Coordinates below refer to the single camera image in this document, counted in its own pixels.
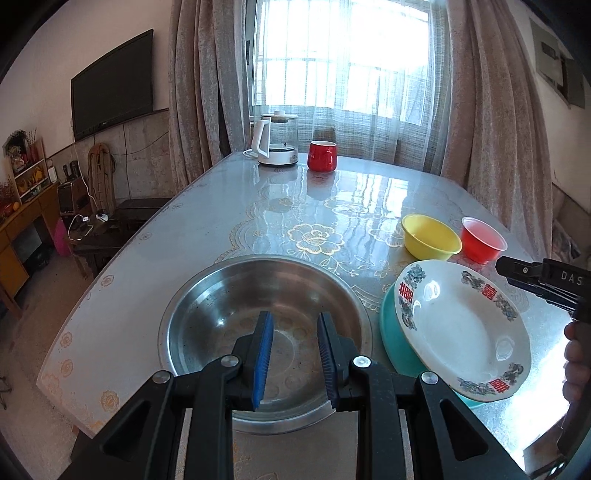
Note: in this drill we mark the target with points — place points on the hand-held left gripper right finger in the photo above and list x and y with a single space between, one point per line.
328 360

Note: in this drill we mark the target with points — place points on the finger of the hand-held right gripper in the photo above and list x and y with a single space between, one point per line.
517 266
531 287

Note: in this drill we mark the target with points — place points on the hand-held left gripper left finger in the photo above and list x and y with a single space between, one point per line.
263 360

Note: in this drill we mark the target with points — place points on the red plastic bowl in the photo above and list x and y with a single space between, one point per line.
482 244

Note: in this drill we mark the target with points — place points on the stainless steel bowl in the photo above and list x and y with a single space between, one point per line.
221 314

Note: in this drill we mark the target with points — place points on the teal round plate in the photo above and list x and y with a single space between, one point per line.
392 332

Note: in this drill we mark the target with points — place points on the white plate with red characters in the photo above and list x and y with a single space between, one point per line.
461 332

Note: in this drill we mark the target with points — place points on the yellow plastic bowl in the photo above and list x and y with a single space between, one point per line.
429 240

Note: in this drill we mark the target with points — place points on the person's right hand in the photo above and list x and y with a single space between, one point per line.
579 360

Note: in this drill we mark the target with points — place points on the beige right curtain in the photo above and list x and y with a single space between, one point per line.
489 115

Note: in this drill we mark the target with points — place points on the beige curtain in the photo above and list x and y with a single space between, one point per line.
203 92
489 115

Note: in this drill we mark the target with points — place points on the dark wooden low table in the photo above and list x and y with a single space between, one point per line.
129 217

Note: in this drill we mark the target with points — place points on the red mug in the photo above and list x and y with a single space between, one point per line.
322 159

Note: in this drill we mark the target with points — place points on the white sheer curtain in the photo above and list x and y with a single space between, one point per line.
369 129

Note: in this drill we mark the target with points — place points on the white glass electric kettle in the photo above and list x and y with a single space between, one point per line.
277 138

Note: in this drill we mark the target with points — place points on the pink bag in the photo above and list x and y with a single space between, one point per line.
61 237

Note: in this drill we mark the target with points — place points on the wooden folding chair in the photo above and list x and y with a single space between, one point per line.
101 180

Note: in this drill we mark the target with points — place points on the black speaker box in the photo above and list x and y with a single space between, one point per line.
71 198

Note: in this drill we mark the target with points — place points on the wooden cabinet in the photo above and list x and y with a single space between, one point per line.
23 240

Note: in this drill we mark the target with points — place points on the beige left curtain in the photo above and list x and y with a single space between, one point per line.
203 92

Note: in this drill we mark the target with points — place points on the white display shelf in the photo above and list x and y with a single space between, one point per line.
27 170

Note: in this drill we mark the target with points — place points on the grey wall electrical panel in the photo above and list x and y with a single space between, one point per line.
561 69

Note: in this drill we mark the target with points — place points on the window with white frame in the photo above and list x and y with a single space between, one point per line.
341 60

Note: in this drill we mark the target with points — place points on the black wall television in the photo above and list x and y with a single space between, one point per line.
113 87

